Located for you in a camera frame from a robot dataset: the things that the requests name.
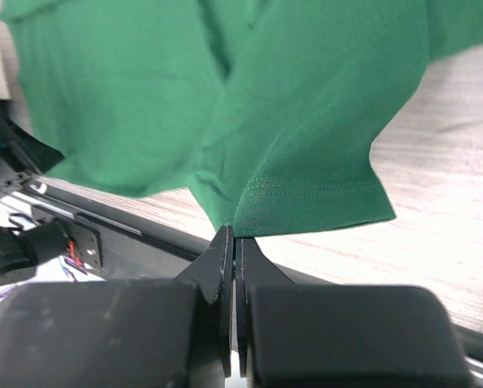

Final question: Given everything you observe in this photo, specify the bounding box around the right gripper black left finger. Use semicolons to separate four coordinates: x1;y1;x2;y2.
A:
0;227;234;387

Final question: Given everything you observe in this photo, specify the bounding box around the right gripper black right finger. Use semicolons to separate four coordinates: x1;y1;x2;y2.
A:
235;238;474;387

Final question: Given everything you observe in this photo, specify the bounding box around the green t-shirt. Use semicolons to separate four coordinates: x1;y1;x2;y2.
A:
0;1;483;237

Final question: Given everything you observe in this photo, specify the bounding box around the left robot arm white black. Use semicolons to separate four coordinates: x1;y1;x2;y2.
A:
0;221;69;286

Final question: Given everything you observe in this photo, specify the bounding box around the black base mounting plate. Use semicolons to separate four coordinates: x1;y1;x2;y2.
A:
22;177;307;286

